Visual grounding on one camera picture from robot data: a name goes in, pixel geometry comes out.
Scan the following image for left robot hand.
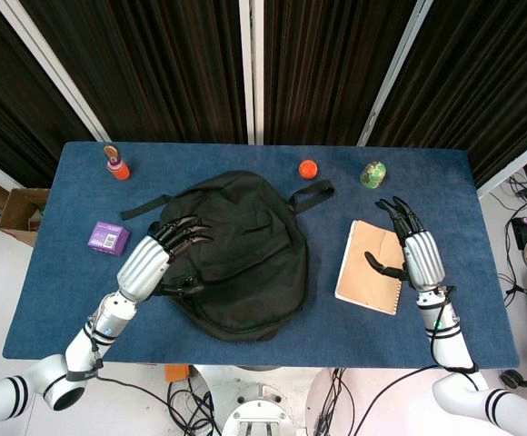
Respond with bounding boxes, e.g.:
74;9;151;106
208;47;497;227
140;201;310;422
116;215;214;303

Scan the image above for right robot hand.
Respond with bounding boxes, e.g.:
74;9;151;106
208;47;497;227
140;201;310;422
364;195;446;292

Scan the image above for brown spiral notebook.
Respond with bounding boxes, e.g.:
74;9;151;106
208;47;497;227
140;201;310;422
333;219;406;316

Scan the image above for black backpack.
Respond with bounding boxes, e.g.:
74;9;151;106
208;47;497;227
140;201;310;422
120;170;336;342

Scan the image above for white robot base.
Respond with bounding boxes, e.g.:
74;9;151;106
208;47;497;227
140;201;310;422
190;362;351;436

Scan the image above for purple small box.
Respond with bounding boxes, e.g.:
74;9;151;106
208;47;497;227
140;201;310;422
85;220;131;257

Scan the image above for orange bottle with round cap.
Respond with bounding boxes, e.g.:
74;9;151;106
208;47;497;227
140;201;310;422
103;144;131;181

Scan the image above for orange small box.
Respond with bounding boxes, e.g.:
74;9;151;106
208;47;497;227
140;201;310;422
164;363;192;383

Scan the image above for cardboard box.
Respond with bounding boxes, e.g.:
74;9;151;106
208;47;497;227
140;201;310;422
0;187;52;247

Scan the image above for blue table cloth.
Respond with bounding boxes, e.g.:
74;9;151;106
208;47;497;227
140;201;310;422
2;141;521;369

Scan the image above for black caster wheel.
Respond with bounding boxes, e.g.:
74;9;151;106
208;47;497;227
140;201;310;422
499;369;524;390

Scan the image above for black curtain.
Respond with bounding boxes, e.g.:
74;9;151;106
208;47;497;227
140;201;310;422
0;0;527;190

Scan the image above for white frame post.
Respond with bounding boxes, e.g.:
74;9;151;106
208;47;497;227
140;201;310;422
238;0;265;145

